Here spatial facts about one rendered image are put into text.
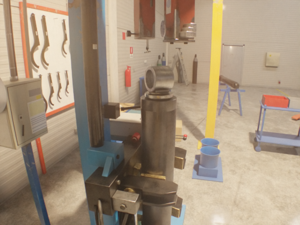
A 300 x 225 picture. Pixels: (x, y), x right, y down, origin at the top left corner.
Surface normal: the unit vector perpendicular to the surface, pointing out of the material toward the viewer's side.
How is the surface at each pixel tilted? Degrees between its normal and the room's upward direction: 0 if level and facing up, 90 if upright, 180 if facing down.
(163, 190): 0
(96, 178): 0
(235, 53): 90
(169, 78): 82
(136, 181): 0
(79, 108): 90
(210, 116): 90
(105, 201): 90
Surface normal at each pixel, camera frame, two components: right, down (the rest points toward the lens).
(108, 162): -0.18, -0.48
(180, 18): 0.45, 0.26
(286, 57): -0.26, 0.28
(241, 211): 0.00, -0.96
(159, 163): 0.09, 0.29
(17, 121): 0.96, 0.07
